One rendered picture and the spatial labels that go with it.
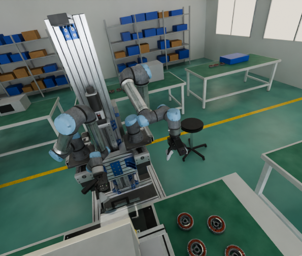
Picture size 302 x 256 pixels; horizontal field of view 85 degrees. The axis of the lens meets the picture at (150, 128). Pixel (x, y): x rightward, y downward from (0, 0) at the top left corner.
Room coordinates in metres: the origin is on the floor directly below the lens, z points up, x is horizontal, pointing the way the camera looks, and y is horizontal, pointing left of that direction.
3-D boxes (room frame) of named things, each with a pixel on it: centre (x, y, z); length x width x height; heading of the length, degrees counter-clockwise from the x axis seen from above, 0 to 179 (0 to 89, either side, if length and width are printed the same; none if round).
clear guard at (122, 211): (0.46, 0.23, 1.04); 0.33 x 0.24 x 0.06; 11
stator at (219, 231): (0.51, -0.32, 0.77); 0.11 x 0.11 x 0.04
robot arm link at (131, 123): (1.23, 0.15, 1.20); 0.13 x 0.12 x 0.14; 110
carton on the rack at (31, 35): (6.27, 3.24, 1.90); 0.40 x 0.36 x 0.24; 12
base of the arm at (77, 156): (1.13, 0.64, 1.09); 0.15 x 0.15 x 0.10
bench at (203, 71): (3.86, -2.09, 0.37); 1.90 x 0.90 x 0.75; 101
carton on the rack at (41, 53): (6.26, 3.30, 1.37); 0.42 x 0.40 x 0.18; 101
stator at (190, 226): (0.56, -0.13, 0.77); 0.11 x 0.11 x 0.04
